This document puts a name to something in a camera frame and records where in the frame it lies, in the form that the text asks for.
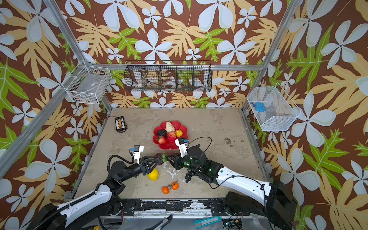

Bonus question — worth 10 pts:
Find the black charger board with connectors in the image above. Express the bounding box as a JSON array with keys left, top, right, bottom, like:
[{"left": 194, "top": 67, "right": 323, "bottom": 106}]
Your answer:
[{"left": 115, "top": 116, "right": 127, "bottom": 133}]

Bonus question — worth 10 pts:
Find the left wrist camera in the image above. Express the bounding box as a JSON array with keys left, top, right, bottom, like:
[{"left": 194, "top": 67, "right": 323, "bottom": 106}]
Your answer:
[{"left": 129, "top": 145, "right": 144, "bottom": 163}]

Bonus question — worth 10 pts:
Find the blue object in basket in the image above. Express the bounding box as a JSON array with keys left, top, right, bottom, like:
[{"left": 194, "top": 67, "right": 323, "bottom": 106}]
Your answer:
[{"left": 253, "top": 102, "right": 266, "bottom": 112}]

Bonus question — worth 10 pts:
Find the white mesh basket right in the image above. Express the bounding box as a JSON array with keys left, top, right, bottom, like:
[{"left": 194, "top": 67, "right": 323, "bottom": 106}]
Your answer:
[{"left": 247, "top": 83, "right": 301, "bottom": 132}]

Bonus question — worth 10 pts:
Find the dark purple passion fruit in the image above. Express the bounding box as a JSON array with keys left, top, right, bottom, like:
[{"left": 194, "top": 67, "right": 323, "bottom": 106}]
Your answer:
[{"left": 154, "top": 153, "right": 166, "bottom": 165}]

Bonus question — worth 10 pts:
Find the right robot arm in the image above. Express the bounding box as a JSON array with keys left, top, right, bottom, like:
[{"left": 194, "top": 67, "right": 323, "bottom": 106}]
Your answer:
[{"left": 163, "top": 145, "right": 297, "bottom": 230}]

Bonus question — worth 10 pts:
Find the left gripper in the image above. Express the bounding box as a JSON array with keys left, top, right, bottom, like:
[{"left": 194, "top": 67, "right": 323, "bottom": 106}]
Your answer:
[{"left": 120, "top": 155, "right": 160, "bottom": 184}]

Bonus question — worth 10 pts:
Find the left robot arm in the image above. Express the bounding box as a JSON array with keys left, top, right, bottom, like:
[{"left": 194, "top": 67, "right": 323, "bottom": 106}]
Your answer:
[{"left": 27, "top": 155, "right": 164, "bottom": 230}]

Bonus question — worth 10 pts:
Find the cream fake garlic bulb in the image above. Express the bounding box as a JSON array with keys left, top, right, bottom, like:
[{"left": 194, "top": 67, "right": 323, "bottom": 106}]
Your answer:
[{"left": 165, "top": 121, "right": 175, "bottom": 133}]

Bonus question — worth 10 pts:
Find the black fake grape bunch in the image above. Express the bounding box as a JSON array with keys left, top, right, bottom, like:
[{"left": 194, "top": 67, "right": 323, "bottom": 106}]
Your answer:
[{"left": 185, "top": 171, "right": 197, "bottom": 183}]

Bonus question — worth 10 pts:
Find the aluminium corner frame post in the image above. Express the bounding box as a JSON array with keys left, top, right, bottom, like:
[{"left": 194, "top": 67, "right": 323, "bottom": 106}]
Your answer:
[{"left": 44, "top": 1, "right": 112, "bottom": 111}]

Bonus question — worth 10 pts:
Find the orange mandarin right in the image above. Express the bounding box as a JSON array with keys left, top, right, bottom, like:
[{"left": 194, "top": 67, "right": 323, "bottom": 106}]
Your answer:
[{"left": 171, "top": 182, "right": 179, "bottom": 190}]

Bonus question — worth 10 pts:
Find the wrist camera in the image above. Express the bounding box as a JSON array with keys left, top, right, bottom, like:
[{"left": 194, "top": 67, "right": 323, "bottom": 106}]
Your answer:
[
  {"left": 129, "top": 145, "right": 144, "bottom": 163},
  {"left": 175, "top": 137, "right": 188, "bottom": 158}
]

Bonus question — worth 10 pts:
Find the black wire basket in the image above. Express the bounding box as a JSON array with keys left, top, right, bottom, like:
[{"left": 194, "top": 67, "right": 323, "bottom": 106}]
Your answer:
[{"left": 123, "top": 60, "right": 213, "bottom": 92}]

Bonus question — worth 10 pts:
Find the red fake strawberry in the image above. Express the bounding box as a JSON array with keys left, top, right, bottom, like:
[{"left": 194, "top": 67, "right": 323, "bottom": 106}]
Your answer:
[{"left": 157, "top": 136, "right": 168, "bottom": 145}]

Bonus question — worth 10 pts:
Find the dark fake avocado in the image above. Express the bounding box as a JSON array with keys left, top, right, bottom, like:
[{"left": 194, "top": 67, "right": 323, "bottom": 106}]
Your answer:
[{"left": 156, "top": 129, "right": 167, "bottom": 138}]

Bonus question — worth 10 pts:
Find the orange mandarin left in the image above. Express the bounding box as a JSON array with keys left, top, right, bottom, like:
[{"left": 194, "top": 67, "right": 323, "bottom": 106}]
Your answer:
[{"left": 162, "top": 186, "right": 170, "bottom": 194}]

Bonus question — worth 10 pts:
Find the teal box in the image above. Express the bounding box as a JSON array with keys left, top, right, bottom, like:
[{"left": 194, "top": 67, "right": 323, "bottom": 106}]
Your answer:
[{"left": 194, "top": 216, "right": 222, "bottom": 229}]

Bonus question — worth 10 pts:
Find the red fake pomegranate piece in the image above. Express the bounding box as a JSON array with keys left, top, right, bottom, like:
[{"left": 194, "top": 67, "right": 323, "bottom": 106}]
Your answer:
[{"left": 166, "top": 131, "right": 177, "bottom": 143}]

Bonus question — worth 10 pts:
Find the small orange-yellow fruit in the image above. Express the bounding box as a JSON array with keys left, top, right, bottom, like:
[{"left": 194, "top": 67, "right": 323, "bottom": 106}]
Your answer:
[{"left": 175, "top": 129, "right": 183, "bottom": 138}]

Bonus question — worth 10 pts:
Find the orange mandarin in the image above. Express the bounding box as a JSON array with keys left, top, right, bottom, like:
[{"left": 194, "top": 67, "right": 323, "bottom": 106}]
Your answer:
[
  {"left": 171, "top": 182, "right": 179, "bottom": 190},
  {"left": 162, "top": 186, "right": 170, "bottom": 194}
]

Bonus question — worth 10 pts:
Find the white wire basket left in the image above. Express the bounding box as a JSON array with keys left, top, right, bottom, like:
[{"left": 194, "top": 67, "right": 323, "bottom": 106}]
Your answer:
[{"left": 62, "top": 61, "right": 112, "bottom": 104}]

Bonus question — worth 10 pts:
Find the yellow fake lemon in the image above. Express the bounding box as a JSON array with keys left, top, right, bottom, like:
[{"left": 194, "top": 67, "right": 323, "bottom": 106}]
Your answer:
[{"left": 148, "top": 169, "right": 159, "bottom": 181}]

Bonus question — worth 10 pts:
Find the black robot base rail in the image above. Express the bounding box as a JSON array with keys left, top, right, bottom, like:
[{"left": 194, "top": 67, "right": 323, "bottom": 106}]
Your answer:
[{"left": 119, "top": 199, "right": 231, "bottom": 217}]

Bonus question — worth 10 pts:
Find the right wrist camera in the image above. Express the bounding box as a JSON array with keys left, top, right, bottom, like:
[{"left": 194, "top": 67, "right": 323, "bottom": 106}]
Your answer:
[{"left": 175, "top": 137, "right": 188, "bottom": 158}]

